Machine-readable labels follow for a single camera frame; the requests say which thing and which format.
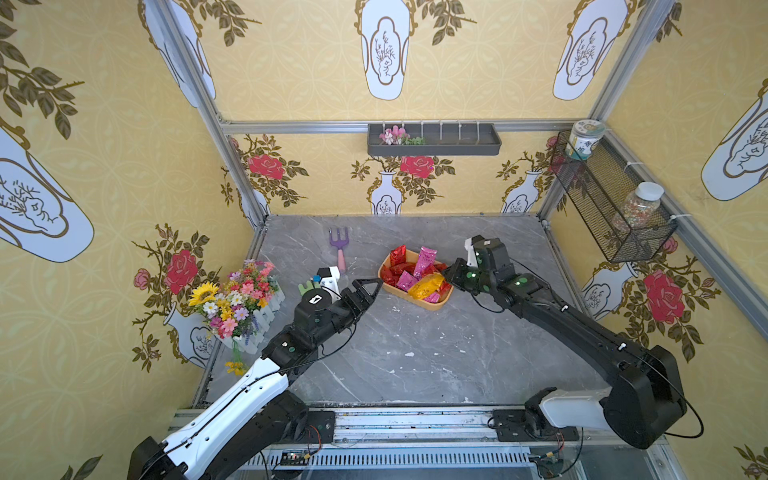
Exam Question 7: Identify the yellow tea bag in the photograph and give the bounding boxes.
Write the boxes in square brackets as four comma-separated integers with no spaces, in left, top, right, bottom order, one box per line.
[408,273,445,303]

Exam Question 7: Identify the pink tea bag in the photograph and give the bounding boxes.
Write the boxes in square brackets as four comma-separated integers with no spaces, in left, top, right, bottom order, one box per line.
[397,270,418,292]
[413,247,437,279]

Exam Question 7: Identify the orange plastic storage box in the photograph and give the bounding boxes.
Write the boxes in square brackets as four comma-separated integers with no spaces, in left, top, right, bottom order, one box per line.
[378,245,454,311]

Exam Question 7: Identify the red tea bag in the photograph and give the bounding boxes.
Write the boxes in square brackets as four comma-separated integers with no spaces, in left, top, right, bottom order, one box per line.
[379,265,399,287]
[389,245,407,267]

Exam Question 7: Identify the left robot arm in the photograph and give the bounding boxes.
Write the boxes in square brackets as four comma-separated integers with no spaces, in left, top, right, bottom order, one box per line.
[127,278,383,479]

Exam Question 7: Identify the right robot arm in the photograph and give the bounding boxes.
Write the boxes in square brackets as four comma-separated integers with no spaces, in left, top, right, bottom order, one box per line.
[443,235,690,449]

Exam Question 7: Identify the green toy rake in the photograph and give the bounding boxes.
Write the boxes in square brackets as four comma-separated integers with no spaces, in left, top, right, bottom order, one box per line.
[298,279,321,296]

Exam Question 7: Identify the purple pink garden fork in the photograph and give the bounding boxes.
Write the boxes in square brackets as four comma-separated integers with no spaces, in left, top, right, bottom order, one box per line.
[329,227,350,273]

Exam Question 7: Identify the artificial flower bouquet fence pot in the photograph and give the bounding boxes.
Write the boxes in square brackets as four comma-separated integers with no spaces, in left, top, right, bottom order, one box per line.
[188,259,285,377]

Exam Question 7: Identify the small pink flowers on shelf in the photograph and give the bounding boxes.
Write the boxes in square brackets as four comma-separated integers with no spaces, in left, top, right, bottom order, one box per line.
[379,125,425,146]

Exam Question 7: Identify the small circuit board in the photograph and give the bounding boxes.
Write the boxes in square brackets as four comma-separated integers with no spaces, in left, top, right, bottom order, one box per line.
[279,451,312,469]

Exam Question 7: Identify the white lidded tin jar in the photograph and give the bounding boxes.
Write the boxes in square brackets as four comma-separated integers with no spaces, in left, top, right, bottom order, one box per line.
[564,119,606,160]

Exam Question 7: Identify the clear jar white lid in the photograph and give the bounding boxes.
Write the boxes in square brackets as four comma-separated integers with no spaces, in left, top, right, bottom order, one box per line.
[612,182,665,231]

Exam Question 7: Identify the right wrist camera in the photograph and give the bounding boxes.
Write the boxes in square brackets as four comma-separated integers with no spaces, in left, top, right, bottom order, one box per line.
[464,238,478,268]

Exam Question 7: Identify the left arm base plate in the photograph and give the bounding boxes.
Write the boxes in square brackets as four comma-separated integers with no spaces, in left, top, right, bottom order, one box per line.
[299,410,336,446]

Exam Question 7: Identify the grey wall shelf tray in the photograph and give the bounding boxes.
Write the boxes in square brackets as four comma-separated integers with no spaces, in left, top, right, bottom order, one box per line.
[367,121,502,157]

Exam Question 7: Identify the black wire wall basket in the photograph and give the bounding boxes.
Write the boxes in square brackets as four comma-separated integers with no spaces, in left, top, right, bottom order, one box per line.
[551,131,678,263]

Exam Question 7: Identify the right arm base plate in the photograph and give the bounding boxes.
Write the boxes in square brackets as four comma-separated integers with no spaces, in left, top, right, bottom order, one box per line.
[486,409,581,442]

